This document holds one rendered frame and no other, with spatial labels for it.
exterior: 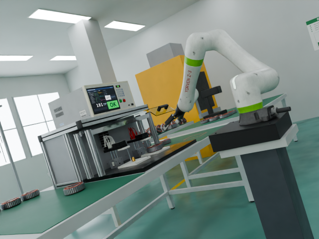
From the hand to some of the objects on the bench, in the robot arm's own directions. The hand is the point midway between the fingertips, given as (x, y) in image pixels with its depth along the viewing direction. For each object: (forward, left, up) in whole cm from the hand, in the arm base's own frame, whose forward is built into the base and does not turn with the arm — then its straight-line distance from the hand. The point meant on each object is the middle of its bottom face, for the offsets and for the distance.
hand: (170, 125), depth 227 cm
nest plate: (-10, +31, -12) cm, 35 cm away
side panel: (+19, +83, -15) cm, 87 cm away
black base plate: (-11, +43, -14) cm, 47 cm away
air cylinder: (+4, +34, -13) cm, 37 cm away
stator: (-10, +94, -14) cm, 96 cm away
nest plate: (-15, +55, -12) cm, 58 cm away
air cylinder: (-1, +58, -12) cm, 59 cm away
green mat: (-4, +111, -14) cm, 112 cm away
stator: (-10, +31, -11) cm, 34 cm away
